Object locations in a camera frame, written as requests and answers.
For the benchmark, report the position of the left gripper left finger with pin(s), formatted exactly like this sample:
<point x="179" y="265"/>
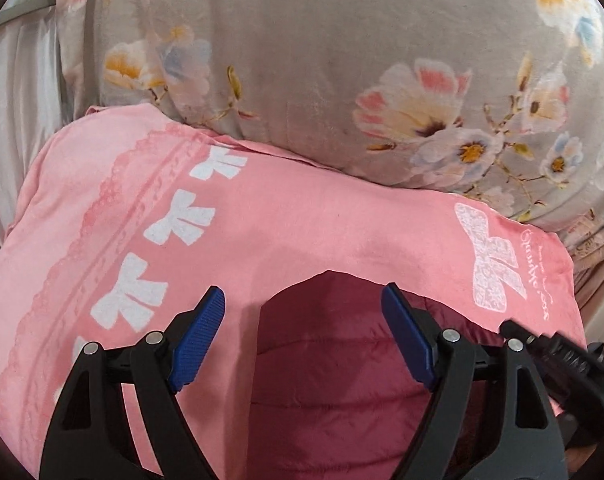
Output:
<point x="118" y="417"/>

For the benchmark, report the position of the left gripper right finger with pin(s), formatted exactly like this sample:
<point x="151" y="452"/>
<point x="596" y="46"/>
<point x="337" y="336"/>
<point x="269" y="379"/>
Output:
<point x="489" y="415"/>

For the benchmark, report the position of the maroon quilted down jacket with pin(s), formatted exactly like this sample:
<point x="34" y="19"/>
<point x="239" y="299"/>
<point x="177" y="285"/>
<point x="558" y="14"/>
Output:
<point x="332" y="397"/>

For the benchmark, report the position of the pink bow-print blanket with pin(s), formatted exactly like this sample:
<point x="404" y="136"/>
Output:
<point x="126" y="218"/>

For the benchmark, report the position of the grey floral quilt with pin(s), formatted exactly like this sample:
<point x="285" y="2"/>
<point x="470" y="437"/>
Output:
<point x="498" y="100"/>

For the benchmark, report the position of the silver satin curtain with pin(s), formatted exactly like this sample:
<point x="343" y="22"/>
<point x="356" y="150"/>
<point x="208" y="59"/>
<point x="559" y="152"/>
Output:
<point x="33" y="104"/>

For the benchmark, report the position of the grey metal bed rail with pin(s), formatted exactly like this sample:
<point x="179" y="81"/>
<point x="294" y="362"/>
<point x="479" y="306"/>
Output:
<point x="24" y="8"/>

